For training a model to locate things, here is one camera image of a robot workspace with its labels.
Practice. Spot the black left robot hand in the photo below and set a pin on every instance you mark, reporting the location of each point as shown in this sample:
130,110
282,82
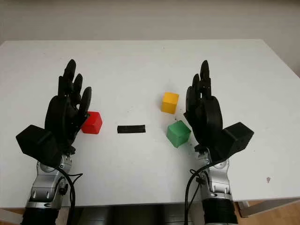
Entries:
59,112

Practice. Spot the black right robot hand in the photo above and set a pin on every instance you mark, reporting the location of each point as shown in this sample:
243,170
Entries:
209,117

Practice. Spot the red wooden cube block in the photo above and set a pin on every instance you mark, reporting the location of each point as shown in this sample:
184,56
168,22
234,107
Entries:
92,123

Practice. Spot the green wooden cube block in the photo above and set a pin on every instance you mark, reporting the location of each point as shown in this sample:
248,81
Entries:
178,134

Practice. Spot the yellow wooden cube block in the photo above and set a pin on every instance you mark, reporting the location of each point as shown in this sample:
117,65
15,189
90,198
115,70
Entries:
169,103

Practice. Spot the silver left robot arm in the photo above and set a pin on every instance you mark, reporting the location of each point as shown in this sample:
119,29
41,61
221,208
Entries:
45,187

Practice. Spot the black tape strip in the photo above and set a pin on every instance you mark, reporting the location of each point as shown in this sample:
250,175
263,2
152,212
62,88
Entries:
131,129

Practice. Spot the white table leg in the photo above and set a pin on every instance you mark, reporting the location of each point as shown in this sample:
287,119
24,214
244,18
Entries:
243,208

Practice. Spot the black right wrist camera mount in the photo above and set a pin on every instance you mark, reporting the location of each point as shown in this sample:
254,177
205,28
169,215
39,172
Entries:
239,136

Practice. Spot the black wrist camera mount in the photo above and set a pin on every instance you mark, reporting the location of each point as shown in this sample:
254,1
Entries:
37,143
239,136

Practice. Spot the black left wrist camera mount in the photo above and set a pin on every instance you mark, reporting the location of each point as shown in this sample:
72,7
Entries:
37,143

